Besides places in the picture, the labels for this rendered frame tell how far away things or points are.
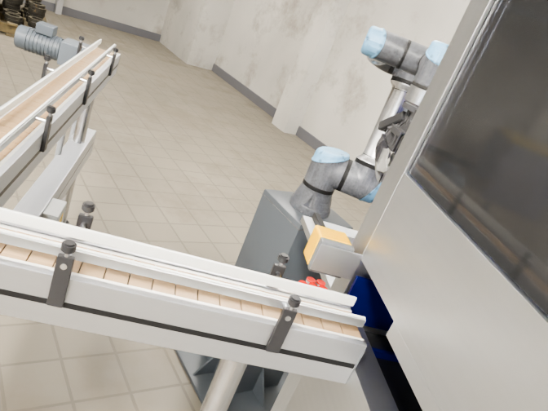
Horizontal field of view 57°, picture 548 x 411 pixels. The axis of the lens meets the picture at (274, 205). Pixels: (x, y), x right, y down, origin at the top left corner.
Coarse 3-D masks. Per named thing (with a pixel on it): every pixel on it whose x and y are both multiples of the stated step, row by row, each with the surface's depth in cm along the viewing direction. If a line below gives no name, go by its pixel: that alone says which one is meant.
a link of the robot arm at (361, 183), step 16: (400, 80) 162; (400, 96) 163; (384, 112) 166; (400, 112) 164; (368, 144) 170; (368, 160) 168; (352, 176) 168; (368, 176) 168; (352, 192) 171; (368, 192) 169
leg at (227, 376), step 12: (228, 360) 92; (216, 372) 95; (228, 372) 92; (240, 372) 93; (216, 384) 94; (228, 384) 93; (216, 396) 95; (228, 396) 95; (204, 408) 97; (216, 408) 96
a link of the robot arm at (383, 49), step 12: (372, 36) 125; (384, 36) 125; (396, 36) 125; (372, 48) 126; (384, 48) 125; (396, 48) 124; (408, 48) 124; (372, 60) 159; (384, 60) 127; (396, 60) 126
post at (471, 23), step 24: (480, 0) 84; (480, 24) 83; (456, 48) 88; (456, 72) 86; (432, 96) 91; (432, 120) 89; (408, 144) 95; (408, 168) 93; (384, 192) 98; (360, 240) 102; (360, 264) 101; (336, 288) 107; (288, 384) 118
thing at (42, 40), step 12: (36, 24) 207; (48, 24) 211; (24, 36) 207; (36, 36) 209; (48, 36) 210; (24, 48) 210; (36, 48) 210; (48, 48) 210; (60, 48) 210; (72, 48) 210; (60, 60) 212
